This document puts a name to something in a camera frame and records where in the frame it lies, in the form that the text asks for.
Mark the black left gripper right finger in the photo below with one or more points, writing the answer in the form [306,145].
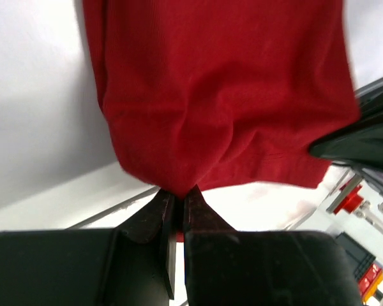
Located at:
[212,255]

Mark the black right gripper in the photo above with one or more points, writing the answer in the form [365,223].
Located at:
[360,143]

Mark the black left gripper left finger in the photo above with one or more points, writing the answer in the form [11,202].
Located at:
[140,265]

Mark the red clamp fixture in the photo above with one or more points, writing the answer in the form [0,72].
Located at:
[351,202]

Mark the dark red t shirt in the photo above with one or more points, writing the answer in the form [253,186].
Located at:
[220,93]

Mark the orange and black box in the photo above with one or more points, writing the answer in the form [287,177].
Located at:
[367,273]

